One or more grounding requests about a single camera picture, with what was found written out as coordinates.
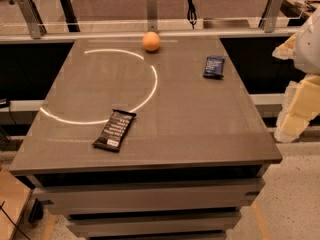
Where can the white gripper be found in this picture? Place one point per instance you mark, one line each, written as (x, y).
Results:
(308, 49)

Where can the blue rxbar wrapper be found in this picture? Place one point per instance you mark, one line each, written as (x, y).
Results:
(214, 67)

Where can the black rxbar wrapper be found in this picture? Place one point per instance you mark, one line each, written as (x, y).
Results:
(114, 131)

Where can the orange fruit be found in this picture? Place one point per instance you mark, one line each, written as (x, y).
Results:
(151, 41)

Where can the grey table drawer unit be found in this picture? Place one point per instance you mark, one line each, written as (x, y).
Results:
(184, 209)

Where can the wooden box at left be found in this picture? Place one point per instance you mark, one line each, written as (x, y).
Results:
(13, 198)

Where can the clear acrylic barrier rail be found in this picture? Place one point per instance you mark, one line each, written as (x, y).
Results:
(109, 26)

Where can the right metal bracket post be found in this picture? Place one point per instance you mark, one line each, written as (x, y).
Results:
(270, 18)

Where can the metal bracket post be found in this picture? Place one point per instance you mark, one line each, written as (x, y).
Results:
(151, 8)
(32, 18)
(270, 18)

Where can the middle metal bracket post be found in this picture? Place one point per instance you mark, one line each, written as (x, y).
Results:
(151, 8)

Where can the left metal bracket post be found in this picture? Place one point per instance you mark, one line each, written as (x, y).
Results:
(32, 18)

